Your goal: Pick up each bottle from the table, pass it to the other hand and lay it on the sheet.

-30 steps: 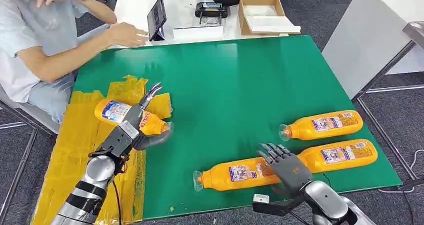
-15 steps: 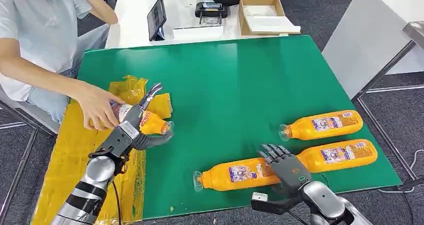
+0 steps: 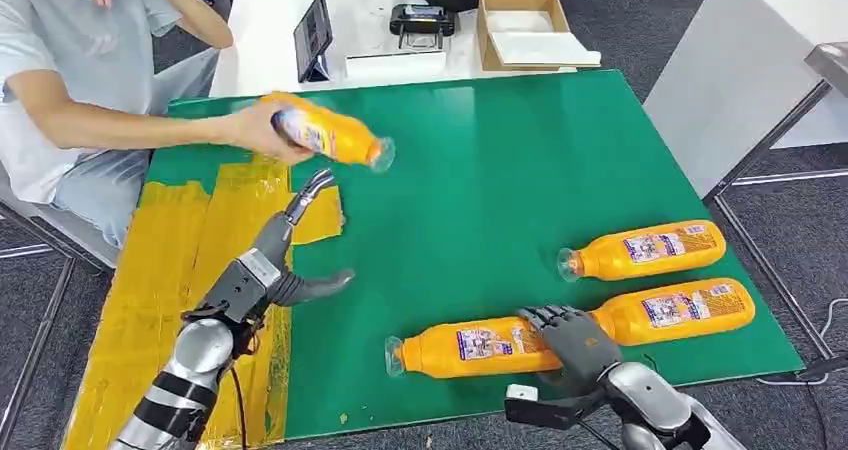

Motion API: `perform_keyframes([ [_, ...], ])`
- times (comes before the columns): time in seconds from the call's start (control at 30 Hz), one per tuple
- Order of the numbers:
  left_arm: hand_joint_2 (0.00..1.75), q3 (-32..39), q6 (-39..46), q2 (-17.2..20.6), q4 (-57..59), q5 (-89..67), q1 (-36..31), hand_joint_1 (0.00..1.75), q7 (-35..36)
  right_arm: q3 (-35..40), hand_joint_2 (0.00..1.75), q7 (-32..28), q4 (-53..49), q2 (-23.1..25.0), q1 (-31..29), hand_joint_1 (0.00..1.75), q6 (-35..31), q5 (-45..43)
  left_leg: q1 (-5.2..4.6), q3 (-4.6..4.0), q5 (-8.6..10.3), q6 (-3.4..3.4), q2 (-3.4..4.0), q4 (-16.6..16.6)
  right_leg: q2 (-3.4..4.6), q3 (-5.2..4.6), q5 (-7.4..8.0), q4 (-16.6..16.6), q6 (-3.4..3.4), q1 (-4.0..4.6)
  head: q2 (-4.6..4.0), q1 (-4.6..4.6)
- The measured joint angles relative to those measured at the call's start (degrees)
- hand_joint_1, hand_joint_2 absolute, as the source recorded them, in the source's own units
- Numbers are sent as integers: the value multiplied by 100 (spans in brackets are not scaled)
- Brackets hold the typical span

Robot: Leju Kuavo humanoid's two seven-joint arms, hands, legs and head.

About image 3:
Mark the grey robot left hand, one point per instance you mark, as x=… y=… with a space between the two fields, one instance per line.
x=275 y=238

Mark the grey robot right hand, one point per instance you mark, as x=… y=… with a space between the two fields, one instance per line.
x=580 y=351

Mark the person's right hand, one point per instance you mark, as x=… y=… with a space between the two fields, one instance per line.
x=262 y=136

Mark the orange drink bottle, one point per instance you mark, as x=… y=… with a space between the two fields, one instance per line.
x=464 y=348
x=682 y=311
x=656 y=248
x=331 y=132

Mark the black tablet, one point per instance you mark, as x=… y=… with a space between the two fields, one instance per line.
x=311 y=36

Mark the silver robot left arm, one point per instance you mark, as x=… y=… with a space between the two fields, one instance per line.
x=192 y=367

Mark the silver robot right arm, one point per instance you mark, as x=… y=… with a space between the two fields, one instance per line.
x=649 y=400

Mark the person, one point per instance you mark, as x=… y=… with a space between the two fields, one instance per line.
x=73 y=49

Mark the yellow taped sheet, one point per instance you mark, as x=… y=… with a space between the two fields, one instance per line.
x=172 y=255

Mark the white table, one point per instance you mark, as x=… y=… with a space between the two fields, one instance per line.
x=371 y=36

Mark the green table mat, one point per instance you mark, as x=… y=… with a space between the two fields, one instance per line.
x=497 y=182

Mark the black label printer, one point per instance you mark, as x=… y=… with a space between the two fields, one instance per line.
x=422 y=22

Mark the brown cardboard box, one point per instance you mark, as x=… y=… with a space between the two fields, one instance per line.
x=484 y=39

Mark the small white foam sheet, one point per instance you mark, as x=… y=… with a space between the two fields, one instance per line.
x=522 y=21

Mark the large white foam board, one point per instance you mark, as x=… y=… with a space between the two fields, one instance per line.
x=546 y=49

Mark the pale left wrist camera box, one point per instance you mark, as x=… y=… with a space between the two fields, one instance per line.
x=242 y=284

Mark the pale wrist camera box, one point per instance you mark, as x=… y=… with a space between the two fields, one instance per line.
x=536 y=407
x=242 y=284

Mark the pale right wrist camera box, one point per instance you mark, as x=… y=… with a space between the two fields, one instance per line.
x=536 y=407

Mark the grey metal floor frame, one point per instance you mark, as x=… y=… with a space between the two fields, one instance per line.
x=40 y=328

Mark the black metal table frame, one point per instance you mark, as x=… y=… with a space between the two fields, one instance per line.
x=762 y=149

